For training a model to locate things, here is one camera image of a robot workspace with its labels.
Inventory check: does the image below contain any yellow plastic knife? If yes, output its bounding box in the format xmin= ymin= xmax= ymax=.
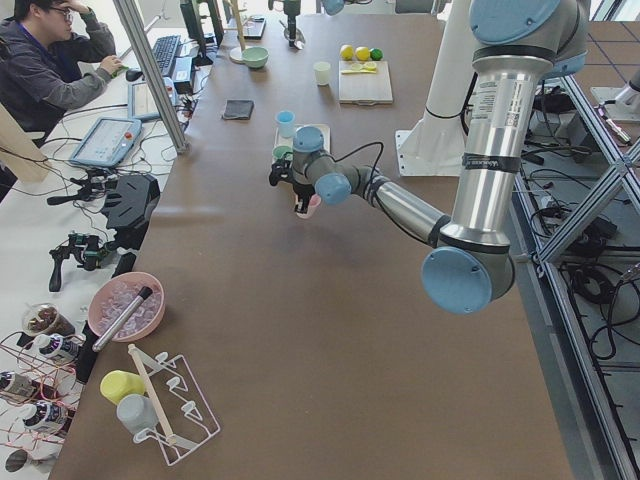
xmin=340 ymin=69 xmax=378 ymax=75

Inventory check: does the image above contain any computer mouse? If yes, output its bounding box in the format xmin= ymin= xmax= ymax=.
xmin=125 ymin=69 xmax=143 ymax=82

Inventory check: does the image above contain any green lime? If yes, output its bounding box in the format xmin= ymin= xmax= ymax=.
xmin=370 ymin=48 xmax=383 ymax=61

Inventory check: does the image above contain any blue teach pendant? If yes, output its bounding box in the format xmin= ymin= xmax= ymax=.
xmin=127 ymin=77 xmax=179 ymax=122
xmin=69 ymin=117 xmax=142 ymax=168

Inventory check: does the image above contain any handheld gripper tool lower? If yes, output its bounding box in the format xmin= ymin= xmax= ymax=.
xmin=48 ymin=232 xmax=116 ymax=292

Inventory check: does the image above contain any handheld gripper tool upper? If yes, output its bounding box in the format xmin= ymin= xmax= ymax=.
xmin=46 ymin=169 xmax=117 ymax=206

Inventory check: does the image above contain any yellow plastic cup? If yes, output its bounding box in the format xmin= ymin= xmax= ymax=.
xmin=100 ymin=370 xmax=146 ymax=405

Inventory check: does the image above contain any blue teach pendant rear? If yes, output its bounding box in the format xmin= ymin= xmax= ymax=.
xmin=127 ymin=77 xmax=179 ymax=122

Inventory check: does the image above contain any bottle with dark label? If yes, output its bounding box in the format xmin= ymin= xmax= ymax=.
xmin=33 ymin=333 xmax=80 ymax=364

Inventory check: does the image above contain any green plastic cup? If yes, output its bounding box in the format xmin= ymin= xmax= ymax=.
xmin=272 ymin=145 xmax=293 ymax=161

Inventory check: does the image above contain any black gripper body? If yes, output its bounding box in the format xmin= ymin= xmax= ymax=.
xmin=268 ymin=152 xmax=315 ymax=200
xmin=278 ymin=0 xmax=300 ymax=29

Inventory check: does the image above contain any dark grey folded cloth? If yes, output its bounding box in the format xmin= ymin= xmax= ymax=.
xmin=222 ymin=99 xmax=254 ymax=120

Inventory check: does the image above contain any pink plastic cup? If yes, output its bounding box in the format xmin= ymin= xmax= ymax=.
xmin=295 ymin=194 xmax=322 ymax=219

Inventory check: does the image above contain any yellow lemon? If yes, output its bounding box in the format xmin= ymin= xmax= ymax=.
xmin=340 ymin=44 xmax=354 ymax=61
xmin=354 ymin=46 xmax=371 ymax=62

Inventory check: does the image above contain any white wire cup rack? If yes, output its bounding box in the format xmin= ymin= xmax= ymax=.
xmin=128 ymin=344 xmax=222 ymax=467

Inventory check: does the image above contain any iced coffee cup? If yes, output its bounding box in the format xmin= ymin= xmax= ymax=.
xmin=22 ymin=303 xmax=75 ymax=337

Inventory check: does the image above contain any green bowl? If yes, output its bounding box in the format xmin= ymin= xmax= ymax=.
xmin=241 ymin=46 xmax=269 ymax=69

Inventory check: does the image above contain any yellow lemon left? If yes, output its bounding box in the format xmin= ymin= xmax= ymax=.
xmin=340 ymin=44 xmax=354 ymax=61

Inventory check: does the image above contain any seated person dark hoodie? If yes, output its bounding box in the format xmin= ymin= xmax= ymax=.
xmin=1 ymin=1 xmax=123 ymax=143

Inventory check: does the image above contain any grey plastic cup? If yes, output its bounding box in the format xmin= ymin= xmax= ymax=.
xmin=116 ymin=394 xmax=159 ymax=435

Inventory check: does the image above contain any aluminium frame post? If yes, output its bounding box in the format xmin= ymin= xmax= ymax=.
xmin=113 ymin=0 xmax=189 ymax=154

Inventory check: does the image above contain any cream plastic cup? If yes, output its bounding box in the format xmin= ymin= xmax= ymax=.
xmin=313 ymin=61 xmax=331 ymax=86

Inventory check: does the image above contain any metal ice scoop tube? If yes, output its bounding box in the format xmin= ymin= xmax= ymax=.
xmin=92 ymin=286 xmax=153 ymax=352

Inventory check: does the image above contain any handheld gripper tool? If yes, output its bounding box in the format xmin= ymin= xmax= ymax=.
xmin=46 ymin=169 xmax=117 ymax=206
xmin=48 ymin=232 xmax=116 ymax=292

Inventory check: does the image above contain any blue teach pendant front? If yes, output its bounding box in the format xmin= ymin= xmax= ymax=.
xmin=69 ymin=117 xmax=142 ymax=168

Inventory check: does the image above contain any yellow lemon middle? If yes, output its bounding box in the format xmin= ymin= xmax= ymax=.
xmin=354 ymin=46 xmax=371 ymax=62

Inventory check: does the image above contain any cream plastic tray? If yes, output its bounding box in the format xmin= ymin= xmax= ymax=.
xmin=271 ymin=123 xmax=332 ymax=161

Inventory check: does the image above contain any wooden cutting board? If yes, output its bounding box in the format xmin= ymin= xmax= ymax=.
xmin=338 ymin=60 xmax=393 ymax=105

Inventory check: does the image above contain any blue plastic cup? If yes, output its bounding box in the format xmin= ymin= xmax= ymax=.
xmin=275 ymin=110 xmax=296 ymax=138

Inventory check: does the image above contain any black keyboard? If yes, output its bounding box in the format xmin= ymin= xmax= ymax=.
xmin=152 ymin=35 xmax=181 ymax=77

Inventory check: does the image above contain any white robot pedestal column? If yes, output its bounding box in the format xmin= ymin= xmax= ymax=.
xmin=396 ymin=0 xmax=476 ymax=177

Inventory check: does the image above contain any pink bowl with ice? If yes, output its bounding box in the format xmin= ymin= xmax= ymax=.
xmin=87 ymin=272 xmax=166 ymax=343

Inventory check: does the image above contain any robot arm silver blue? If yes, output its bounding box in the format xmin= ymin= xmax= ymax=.
xmin=269 ymin=1 xmax=590 ymax=314
xmin=280 ymin=0 xmax=368 ymax=50

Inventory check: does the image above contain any wooden mug tree stand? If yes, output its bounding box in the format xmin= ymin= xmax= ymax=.
xmin=224 ymin=0 xmax=246 ymax=65

